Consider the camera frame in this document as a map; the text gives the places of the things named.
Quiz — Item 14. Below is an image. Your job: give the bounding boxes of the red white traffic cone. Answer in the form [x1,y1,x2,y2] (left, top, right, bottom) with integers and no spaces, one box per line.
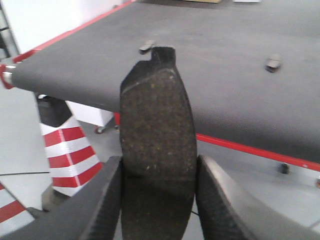
[35,93,103,212]
[0,184,35,237]

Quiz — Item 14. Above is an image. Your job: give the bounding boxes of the right red white traffic cone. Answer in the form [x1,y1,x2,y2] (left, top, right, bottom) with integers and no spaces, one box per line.
[0,184,35,237]

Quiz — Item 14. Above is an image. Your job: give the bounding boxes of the red conveyor frame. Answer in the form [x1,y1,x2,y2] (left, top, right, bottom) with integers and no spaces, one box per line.
[0,0,320,173]

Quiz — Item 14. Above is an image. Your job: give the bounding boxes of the grey brake pad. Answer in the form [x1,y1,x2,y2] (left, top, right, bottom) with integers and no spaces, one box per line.
[265,54,282,73]
[138,40,156,55]
[120,46,197,240]

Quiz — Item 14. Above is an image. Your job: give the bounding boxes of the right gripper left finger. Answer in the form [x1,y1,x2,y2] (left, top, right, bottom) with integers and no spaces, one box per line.
[3,156,122,240]

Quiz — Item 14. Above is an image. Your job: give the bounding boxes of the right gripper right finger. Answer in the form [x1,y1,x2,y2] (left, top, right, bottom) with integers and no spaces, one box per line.
[195,155,320,240]

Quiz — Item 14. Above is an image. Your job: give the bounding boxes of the left red white traffic cone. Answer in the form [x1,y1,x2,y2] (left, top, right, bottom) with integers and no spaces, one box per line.
[35,93,103,212]

